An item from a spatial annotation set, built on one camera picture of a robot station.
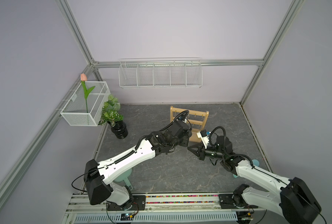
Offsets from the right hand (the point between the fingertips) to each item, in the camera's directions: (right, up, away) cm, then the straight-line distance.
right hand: (187, 147), depth 76 cm
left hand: (-1, +7, -4) cm, 8 cm away
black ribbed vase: (-44, +8, +18) cm, 48 cm away
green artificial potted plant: (-44, +19, +3) cm, 48 cm away
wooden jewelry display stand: (+7, +14, +10) cm, 19 cm away
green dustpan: (-37, -19, +6) cm, 42 cm away
